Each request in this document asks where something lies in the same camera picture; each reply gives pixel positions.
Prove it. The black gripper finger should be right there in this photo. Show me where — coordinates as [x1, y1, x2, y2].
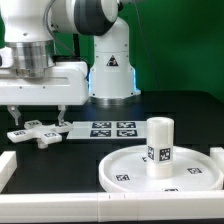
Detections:
[57, 105, 66, 126]
[7, 105, 21, 126]

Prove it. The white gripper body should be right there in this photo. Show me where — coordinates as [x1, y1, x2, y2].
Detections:
[0, 47, 88, 106]

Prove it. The white cross-shaped table base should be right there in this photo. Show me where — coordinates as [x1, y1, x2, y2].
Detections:
[7, 120, 73, 149]

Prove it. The white round table top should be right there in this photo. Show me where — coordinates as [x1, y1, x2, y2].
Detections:
[99, 145, 224, 192]

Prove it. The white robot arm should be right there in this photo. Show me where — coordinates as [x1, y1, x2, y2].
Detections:
[0, 0, 140, 123]

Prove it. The white left fence block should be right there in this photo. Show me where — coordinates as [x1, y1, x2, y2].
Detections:
[0, 151, 17, 193]

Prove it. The white marker sheet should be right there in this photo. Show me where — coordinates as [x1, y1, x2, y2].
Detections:
[67, 121, 147, 140]

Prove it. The white front fence rail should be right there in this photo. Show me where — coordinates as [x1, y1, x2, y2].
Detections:
[0, 190, 224, 223]

